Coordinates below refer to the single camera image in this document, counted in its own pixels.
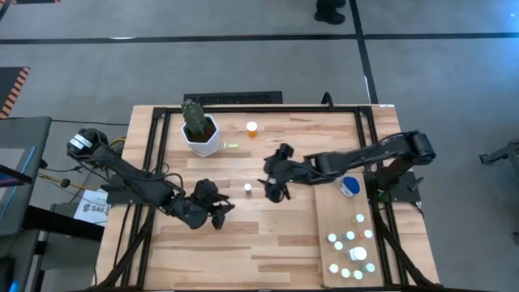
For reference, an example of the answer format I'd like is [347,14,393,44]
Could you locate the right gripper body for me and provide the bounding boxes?
[262,142,320,187]

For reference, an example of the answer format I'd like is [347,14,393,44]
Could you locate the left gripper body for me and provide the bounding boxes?
[184,178,223,231]

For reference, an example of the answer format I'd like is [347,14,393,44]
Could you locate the blue oval container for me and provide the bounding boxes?
[338,175,362,199]

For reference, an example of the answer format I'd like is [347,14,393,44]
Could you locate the white-capped clear bottle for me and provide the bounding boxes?
[345,247,368,262]

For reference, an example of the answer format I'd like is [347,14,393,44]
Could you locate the wooden shelf board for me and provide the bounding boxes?
[312,173,385,290]

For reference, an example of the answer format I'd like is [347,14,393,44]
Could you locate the white plant pot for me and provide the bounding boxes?
[181,114,221,158]

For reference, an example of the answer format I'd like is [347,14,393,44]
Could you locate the white printed paper sheet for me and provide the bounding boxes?
[72,188,110,227]

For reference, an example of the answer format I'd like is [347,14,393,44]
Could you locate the person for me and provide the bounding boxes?
[313,0,347,26]

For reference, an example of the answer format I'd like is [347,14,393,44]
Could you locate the grey equipment cart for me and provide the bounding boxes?
[0,116,53,292]

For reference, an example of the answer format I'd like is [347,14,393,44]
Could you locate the tilted monitor screen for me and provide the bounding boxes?
[0,145,36,222]

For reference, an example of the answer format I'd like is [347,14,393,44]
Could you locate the black and orange hazard mat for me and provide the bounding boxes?
[0,67,32,119]

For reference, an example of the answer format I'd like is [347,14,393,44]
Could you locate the black metal table frame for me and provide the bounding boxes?
[95,105,437,292]

